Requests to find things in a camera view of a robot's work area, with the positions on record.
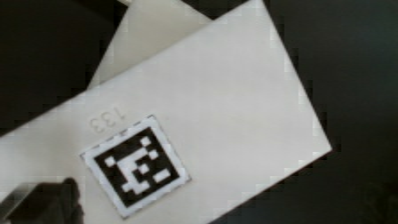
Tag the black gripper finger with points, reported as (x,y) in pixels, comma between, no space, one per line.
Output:
(42,203)

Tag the white cabinet top block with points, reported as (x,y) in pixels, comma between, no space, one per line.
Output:
(184,136)

